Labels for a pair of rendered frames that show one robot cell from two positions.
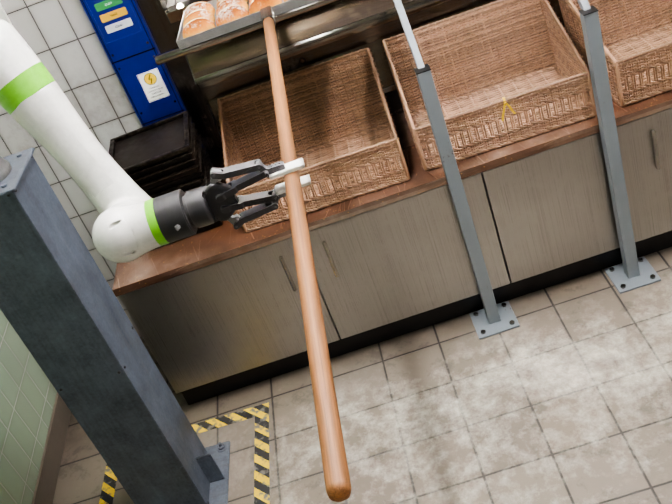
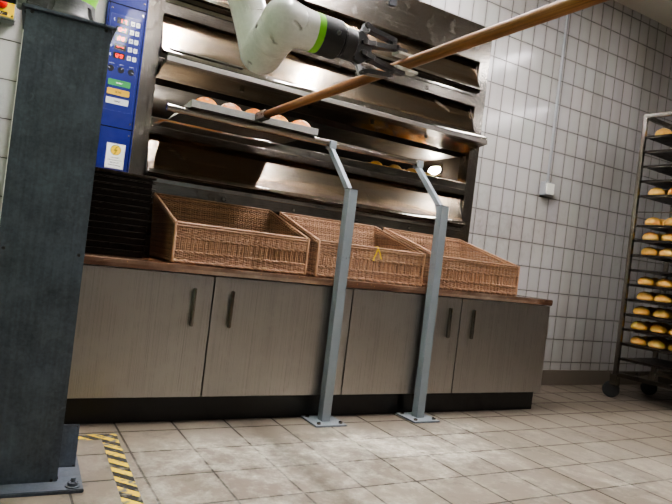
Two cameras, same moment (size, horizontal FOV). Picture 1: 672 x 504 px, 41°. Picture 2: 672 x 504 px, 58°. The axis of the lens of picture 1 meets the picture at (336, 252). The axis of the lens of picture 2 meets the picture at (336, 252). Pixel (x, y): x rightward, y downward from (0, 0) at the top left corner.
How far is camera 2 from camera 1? 1.67 m
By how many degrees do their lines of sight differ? 47
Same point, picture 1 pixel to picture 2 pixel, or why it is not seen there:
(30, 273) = (70, 108)
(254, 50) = (197, 173)
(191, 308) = (93, 305)
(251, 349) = (121, 374)
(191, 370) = not seen: hidden behind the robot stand
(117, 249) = (294, 15)
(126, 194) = not seen: hidden behind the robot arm
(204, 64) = (158, 163)
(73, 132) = not seen: outside the picture
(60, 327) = (57, 176)
